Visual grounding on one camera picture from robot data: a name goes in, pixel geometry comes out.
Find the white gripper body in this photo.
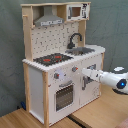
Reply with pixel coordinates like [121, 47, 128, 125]
[82, 68, 103, 83]

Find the black toy faucet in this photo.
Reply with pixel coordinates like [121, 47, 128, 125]
[66, 32, 83, 50]

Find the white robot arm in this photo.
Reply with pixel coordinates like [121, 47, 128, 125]
[82, 68, 128, 94]

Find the grey range hood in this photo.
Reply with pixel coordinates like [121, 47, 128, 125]
[34, 6, 64, 27]

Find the grey backdrop curtain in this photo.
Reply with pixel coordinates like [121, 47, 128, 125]
[0, 0, 128, 117]

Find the red oven knob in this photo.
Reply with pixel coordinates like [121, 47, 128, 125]
[72, 67, 78, 72]
[54, 73, 60, 79]

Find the right red oven knob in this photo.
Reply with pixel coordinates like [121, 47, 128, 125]
[72, 67, 78, 72]

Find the wooden toy kitchen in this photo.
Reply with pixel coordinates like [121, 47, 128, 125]
[22, 2, 105, 128]

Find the left red oven knob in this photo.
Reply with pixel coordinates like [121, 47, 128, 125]
[54, 73, 60, 79]

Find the black toy stovetop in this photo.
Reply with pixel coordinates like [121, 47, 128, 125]
[34, 53, 70, 66]

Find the white toy microwave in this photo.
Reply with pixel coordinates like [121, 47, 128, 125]
[67, 3, 90, 21]

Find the white cabinet door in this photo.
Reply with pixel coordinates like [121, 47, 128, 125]
[80, 55, 102, 106]

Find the white oven door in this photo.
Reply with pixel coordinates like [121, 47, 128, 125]
[49, 79, 80, 126]

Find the grey toy sink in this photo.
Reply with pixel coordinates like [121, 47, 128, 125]
[66, 47, 94, 56]

